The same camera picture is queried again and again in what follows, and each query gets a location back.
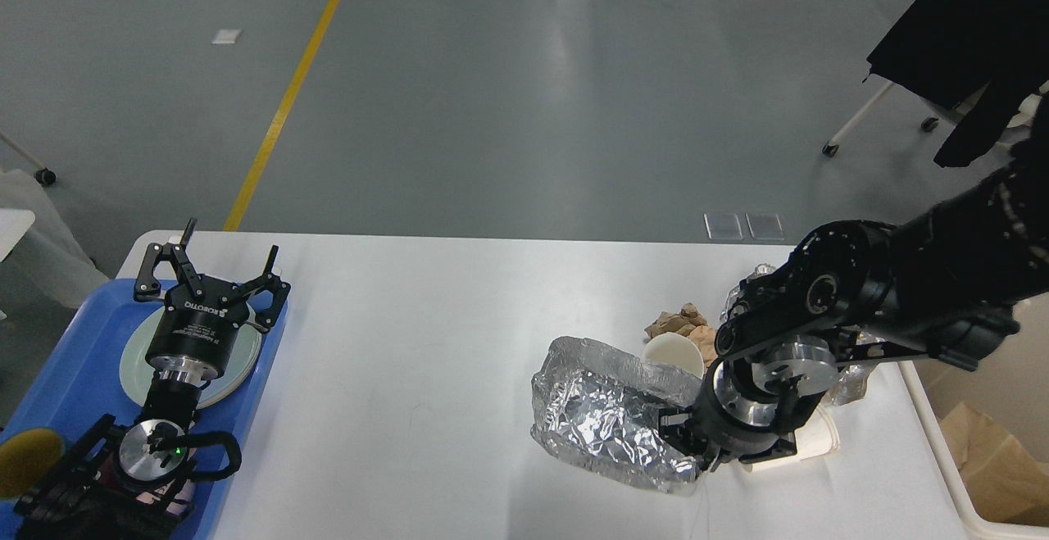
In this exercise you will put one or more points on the brown paper bag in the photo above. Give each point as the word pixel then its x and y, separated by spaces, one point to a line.
pixel 1003 480

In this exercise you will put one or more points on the crumpled brown paper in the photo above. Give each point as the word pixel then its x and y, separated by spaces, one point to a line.
pixel 690 322

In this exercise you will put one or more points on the white plastic bin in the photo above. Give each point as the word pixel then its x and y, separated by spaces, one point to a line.
pixel 1010 386

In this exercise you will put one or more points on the white furniture at left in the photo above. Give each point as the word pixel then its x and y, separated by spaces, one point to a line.
pixel 48 255

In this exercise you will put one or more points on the white paper cup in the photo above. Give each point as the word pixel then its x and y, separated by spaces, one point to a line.
pixel 818 437
pixel 675 350

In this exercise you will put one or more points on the foil back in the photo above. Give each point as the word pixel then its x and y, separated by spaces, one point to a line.
pixel 852 382

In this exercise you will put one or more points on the pink plate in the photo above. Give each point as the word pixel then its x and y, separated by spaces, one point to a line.
pixel 229 384

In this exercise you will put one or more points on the black jacket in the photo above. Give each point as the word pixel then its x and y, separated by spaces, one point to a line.
pixel 946 51

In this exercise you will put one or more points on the green plate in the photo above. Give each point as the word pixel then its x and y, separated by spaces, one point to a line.
pixel 238 351

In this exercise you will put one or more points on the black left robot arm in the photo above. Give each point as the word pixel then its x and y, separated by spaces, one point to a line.
pixel 150 390

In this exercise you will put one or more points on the foil tray front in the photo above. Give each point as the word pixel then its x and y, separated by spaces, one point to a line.
pixel 598 408

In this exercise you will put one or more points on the teal mug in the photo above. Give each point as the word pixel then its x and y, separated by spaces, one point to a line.
pixel 26 457

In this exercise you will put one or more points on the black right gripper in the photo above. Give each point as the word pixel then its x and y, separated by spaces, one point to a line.
pixel 728 426

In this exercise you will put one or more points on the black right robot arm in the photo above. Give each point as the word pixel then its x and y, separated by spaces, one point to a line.
pixel 941 286

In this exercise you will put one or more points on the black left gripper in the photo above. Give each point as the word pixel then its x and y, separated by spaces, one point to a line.
pixel 195 337

